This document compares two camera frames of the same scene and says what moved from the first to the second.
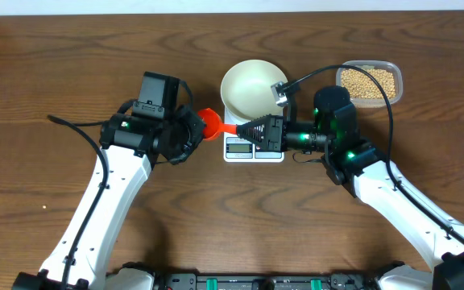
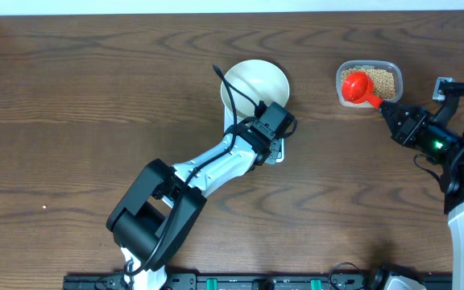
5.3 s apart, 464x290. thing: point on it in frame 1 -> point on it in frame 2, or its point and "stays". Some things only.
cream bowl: (246, 89) stays
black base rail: (266, 281) stays
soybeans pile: (359, 85) stays
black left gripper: (196, 127) -> (264, 161)
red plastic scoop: (213, 126) -> (358, 86)
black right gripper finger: (254, 130) -> (395, 113)
